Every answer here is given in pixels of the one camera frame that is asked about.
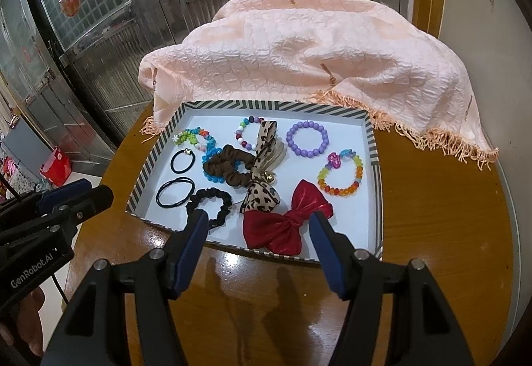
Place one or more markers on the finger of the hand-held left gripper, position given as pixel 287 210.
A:
pixel 62 193
pixel 91 199

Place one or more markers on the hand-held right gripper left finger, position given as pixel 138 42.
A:
pixel 187 258

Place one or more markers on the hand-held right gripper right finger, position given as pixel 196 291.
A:
pixel 328 258

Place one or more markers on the striped edge white tray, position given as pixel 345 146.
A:
pixel 220 116

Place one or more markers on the person's left hand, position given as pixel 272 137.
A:
pixel 31 320

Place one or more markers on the red bag on floor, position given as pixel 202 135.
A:
pixel 56 166

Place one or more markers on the red shiny bow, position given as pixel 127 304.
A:
pixel 274 233

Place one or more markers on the black scrunchie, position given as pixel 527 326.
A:
pixel 208 193

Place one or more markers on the leopard print bow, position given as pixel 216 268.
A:
pixel 262 199

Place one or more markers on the brown scrunchie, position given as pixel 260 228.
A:
pixel 224 154

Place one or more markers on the stainless steel door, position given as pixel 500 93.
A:
pixel 124 71

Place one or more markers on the round red door sticker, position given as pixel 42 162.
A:
pixel 70 0

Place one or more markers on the pink fringed scarf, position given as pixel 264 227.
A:
pixel 311 50

